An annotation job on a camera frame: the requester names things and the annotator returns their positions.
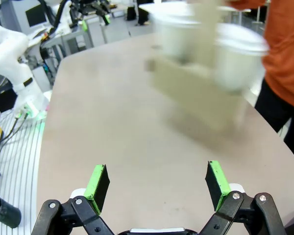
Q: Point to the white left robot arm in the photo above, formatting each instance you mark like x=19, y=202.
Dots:
x=5, y=44

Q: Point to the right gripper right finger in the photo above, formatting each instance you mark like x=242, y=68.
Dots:
x=216, y=186

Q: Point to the white paper cup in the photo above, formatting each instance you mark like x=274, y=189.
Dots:
x=176, y=39
x=235, y=68

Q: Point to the black plastic cylinder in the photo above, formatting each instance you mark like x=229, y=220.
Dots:
x=6, y=211

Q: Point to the white plastic cup lid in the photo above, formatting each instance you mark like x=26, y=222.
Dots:
x=242, y=39

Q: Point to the person in orange hoodie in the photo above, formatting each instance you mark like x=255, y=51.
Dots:
x=284, y=49

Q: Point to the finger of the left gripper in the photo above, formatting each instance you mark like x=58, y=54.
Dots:
x=106, y=19
x=84, y=25

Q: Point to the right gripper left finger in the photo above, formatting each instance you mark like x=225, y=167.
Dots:
x=98, y=191

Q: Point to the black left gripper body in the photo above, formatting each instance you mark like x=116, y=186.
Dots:
x=90, y=6

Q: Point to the brown cardboard cup carrier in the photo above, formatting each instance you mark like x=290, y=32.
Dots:
x=201, y=93

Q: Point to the computer monitor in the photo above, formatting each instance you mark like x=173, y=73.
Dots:
x=36, y=15

